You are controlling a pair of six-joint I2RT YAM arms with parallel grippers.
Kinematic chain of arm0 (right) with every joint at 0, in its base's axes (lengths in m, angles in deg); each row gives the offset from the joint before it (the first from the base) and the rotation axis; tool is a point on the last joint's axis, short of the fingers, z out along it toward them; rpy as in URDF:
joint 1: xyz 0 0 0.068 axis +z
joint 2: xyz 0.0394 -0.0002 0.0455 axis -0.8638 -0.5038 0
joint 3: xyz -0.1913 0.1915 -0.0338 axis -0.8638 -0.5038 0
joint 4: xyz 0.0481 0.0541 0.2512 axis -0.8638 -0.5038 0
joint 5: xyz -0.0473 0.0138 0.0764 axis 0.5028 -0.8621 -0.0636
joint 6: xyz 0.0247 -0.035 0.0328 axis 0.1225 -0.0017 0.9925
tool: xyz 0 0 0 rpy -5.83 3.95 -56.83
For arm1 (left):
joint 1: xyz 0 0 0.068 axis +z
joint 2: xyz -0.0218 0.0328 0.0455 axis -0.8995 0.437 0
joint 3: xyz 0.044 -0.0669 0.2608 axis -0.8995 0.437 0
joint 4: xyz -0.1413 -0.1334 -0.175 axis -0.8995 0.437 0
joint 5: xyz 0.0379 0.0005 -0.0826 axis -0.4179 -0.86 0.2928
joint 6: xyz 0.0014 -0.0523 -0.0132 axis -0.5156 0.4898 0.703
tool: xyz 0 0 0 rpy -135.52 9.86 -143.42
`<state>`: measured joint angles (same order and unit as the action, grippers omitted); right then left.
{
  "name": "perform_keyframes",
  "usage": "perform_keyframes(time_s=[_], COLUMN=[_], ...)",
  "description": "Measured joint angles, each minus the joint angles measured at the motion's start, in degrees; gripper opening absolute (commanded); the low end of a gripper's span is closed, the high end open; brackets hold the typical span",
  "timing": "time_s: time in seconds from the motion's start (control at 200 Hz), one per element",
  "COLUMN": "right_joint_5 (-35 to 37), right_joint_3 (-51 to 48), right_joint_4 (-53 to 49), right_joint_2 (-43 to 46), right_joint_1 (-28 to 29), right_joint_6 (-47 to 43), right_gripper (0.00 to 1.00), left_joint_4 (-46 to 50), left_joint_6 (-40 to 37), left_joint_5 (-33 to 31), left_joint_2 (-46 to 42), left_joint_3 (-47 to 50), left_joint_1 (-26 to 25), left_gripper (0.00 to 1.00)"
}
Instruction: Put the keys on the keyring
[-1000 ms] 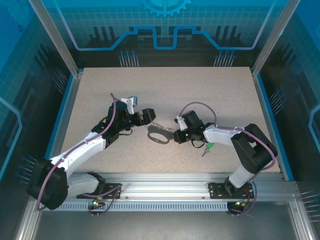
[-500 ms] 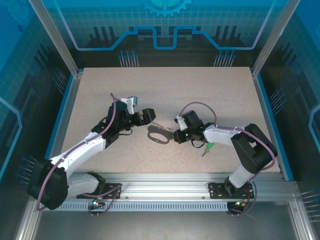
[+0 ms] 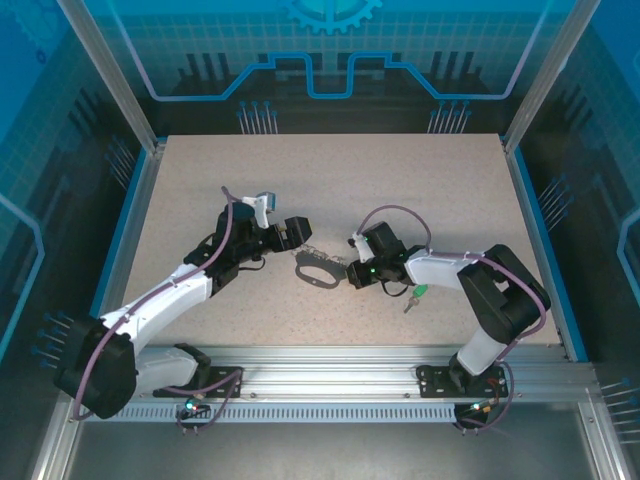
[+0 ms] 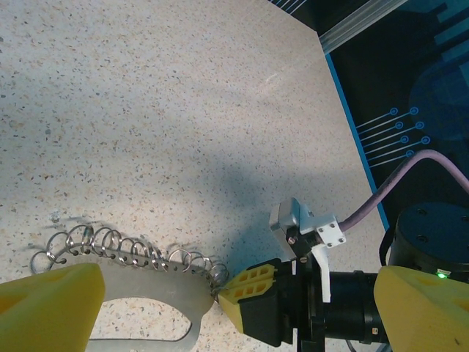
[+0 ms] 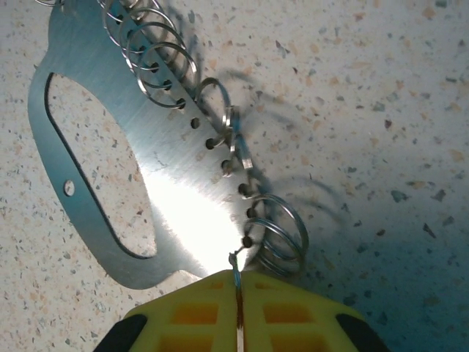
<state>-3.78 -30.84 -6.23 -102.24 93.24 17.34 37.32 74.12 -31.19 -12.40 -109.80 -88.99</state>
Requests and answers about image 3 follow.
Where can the silver key holder with rings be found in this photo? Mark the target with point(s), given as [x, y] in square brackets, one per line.
[320, 256]

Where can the aluminium frame post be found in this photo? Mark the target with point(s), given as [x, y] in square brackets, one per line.
[546, 75]
[117, 90]

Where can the green headed key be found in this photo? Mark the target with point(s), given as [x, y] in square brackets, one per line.
[420, 291]

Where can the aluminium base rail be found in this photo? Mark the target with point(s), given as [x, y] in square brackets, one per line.
[325, 370]

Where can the small LED connector board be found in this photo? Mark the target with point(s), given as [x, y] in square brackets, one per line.
[480, 407]
[192, 407]

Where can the blue table edge strip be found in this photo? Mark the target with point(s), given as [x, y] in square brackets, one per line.
[130, 200]
[538, 225]

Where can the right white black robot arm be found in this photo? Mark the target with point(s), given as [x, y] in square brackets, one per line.
[435, 270]

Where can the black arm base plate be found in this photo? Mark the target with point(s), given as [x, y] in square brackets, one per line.
[435, 382]
[225, 380]

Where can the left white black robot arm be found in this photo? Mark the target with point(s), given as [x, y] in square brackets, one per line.
[165, 295]

